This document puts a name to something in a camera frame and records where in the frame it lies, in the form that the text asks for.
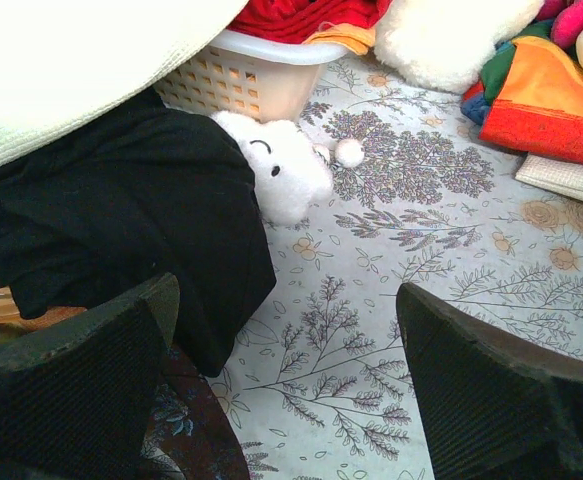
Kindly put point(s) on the cream canvas tote bag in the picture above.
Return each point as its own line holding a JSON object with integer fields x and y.
{"x": 64, "y": 63}

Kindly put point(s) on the rainbow striped bag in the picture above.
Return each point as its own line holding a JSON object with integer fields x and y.
{"x": 529, "y": 98}

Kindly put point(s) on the black cloth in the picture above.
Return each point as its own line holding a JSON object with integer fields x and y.
{"x": 141, "y": 191}

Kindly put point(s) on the brown patterned handbag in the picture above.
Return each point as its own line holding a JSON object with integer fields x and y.
{"x": 188, "y": 434}

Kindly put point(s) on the white plastic basket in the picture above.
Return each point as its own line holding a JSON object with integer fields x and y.
{"x": 262, "y": 79}

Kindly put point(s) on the red cloth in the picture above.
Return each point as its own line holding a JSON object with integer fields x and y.
{"x": 350, "y": 23}

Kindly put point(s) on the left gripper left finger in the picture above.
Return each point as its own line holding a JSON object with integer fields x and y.
{"x": 75, "y": 398}

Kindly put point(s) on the small white cloud plush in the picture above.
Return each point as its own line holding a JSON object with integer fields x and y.
{"x": 291, "y": 172}

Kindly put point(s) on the cream plush sheep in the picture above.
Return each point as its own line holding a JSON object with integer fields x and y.
{"x": 443, "y": 44}

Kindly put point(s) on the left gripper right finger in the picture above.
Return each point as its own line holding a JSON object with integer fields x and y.
{"x": 492, "y": 405}

